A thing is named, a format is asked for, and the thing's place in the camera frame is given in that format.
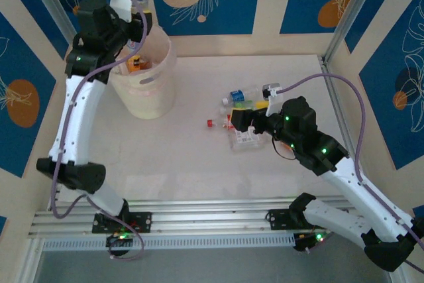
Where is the green label clear bottle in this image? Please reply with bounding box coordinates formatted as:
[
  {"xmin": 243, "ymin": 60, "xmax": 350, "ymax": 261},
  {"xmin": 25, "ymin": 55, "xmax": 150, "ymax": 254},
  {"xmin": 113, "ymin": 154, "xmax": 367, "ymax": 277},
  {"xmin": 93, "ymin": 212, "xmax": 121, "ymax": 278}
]
[{"xmin": 219, "ymin": 100, "xmax": 266, "ymax": 115}]

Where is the square clear bottle white label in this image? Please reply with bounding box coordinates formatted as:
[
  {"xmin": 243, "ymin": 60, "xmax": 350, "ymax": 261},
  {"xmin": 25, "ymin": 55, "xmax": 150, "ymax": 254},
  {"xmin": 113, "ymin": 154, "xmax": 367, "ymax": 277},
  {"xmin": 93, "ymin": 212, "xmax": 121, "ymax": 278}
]
[{"xmin": 229, "ymin": 127, "xmax": 266, "ymax": 152}]

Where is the blue label clear bottle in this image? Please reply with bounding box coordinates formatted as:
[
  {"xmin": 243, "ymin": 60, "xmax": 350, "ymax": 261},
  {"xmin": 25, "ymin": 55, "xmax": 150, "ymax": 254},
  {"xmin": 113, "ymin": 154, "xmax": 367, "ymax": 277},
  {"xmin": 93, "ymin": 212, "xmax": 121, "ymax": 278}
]
[{"xmin": 221, "ymin": 84, "xmax": 261, "ymax": 105}]

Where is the orange juice bottle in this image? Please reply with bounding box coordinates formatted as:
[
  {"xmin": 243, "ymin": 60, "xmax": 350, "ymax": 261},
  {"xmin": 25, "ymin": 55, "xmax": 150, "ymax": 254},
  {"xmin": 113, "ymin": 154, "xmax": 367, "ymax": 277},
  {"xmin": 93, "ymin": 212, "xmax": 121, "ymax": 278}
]
[{"xmin": 127, "ymin": 54, "xmax": 152, "ymax": 74}]

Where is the red label cola bottle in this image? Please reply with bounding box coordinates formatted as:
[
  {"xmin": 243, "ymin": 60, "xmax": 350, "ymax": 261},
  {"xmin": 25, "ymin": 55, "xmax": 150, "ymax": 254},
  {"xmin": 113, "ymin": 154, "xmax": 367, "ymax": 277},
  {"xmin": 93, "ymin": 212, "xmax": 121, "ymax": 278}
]
[{"xmin": 206, "ymin": 114, "xmax": 235, "ymax": 131}]

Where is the white plastic bin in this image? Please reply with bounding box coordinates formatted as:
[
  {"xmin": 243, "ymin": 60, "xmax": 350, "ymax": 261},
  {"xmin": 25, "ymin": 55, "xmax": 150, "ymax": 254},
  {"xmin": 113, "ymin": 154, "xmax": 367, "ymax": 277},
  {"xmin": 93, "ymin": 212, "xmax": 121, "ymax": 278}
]
[{"xmin": 111, "ymin": 26, "xmax": 177, "ymax": 121}]

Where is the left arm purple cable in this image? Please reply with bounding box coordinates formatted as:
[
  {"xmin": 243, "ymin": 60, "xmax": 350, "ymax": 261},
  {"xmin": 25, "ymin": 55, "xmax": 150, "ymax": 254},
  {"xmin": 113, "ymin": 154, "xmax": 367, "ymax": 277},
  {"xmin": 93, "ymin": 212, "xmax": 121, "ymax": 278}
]
[{"xmin": 49, "ymin": 0, "xmax": 148, "ymax": 261}]

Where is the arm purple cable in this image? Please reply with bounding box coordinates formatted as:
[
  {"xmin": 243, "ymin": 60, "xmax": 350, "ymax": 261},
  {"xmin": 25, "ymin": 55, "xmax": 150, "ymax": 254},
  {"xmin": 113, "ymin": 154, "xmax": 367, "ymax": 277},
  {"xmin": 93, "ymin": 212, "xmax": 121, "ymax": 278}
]
[
  {"xmin": 278, "ymin": 73, "xmax": 424, "ymax": 272},
  {"xmin": 49, "ymin": 0, "xmax": 148, "ymax": 261}
]

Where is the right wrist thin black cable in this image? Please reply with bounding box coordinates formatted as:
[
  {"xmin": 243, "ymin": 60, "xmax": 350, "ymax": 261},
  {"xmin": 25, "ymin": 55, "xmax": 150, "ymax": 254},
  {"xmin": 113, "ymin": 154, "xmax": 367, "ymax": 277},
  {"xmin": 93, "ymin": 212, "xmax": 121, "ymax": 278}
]
[{"xmin": 270, "ymin": 135, "xmax": 297, "ymax": 162}]

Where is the aluminium side rail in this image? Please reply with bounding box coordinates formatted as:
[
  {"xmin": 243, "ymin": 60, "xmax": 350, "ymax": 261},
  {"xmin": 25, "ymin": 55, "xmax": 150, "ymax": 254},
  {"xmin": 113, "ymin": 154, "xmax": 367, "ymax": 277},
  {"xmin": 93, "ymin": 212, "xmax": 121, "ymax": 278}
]
[{"xmin": 317, "ymin": 56, "xmax": 352, "ymax": 146}]

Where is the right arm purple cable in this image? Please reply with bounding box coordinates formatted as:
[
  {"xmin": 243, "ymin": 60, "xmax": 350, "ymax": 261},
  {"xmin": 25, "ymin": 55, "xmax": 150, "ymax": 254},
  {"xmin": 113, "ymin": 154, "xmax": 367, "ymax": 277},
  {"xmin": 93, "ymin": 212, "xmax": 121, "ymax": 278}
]
[{"xmin": 278, "ymin": 73, "xmax": 424, "ymax": 272}]

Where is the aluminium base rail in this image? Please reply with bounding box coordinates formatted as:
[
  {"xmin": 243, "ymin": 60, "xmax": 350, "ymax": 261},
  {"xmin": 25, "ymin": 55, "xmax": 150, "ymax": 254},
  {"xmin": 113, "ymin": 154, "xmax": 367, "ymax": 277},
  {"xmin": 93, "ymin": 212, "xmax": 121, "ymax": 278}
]
[{"xmin": 28, "ymin": 196, "xmax": 395, "ymax": 241}]

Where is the white slotted cable duct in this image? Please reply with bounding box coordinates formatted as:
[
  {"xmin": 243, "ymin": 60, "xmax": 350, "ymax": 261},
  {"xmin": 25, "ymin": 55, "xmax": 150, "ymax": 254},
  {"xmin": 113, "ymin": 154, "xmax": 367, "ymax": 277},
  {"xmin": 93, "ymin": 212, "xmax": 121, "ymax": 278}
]
[{"xmin": 41, "ymin": 232, "xmax": 296, "ymax": 253}]

